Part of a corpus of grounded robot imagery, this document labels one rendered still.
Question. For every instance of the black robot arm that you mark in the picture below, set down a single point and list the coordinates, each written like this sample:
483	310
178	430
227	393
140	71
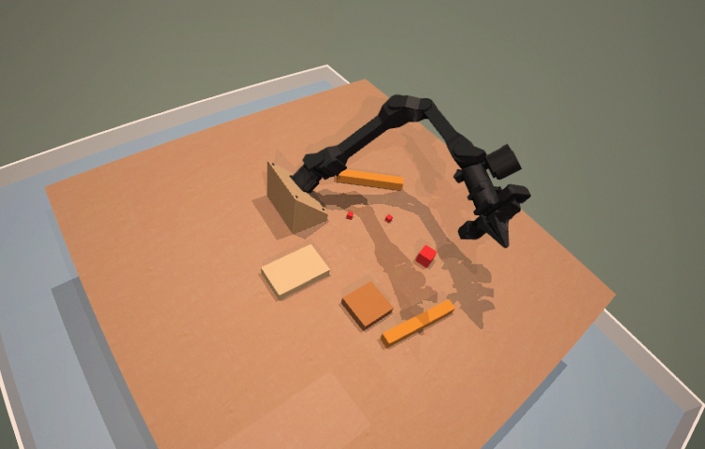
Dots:
396	111

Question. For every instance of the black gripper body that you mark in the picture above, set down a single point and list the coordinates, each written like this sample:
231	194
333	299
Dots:
486	200

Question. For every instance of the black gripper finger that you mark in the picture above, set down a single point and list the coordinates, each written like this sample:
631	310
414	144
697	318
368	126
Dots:
499	220
488	229

